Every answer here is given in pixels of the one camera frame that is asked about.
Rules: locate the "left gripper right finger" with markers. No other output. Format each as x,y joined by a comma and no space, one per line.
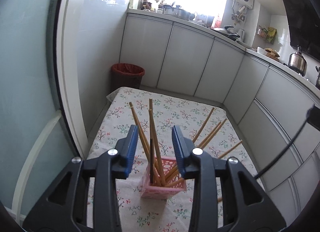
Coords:
226,196

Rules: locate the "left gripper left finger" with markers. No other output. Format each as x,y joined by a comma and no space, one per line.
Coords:
83,196

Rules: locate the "black chopstick with gold band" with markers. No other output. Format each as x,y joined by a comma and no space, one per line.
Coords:
283,151

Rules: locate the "wooden chopstick four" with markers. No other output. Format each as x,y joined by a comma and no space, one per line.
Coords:
230,149

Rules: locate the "wooden chopstick three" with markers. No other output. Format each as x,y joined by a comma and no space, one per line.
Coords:
205,144

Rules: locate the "wooden chopstick two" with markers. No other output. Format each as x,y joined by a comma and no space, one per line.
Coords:
209,134

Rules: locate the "wooden chopstick one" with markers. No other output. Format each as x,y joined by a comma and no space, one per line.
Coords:
203,125

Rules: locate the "white kitchen cabinets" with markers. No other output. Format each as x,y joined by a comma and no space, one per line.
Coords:
266,101

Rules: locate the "steel kettle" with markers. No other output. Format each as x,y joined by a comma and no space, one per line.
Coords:
297,62

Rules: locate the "white bowl on counter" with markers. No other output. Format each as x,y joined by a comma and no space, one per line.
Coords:
262,51

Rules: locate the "wooden chopstick in basket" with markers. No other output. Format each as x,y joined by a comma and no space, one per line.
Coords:
156,146
156,178
143,140
155,141

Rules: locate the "green yellow snack bag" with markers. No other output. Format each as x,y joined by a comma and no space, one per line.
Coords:
271,35

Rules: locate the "black frying pan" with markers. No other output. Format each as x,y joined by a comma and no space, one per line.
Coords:
229,32

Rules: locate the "red trash bin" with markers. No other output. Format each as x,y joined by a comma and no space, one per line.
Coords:
126,75

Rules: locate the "steel pot on counter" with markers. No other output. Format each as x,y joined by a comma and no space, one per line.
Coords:
170,10

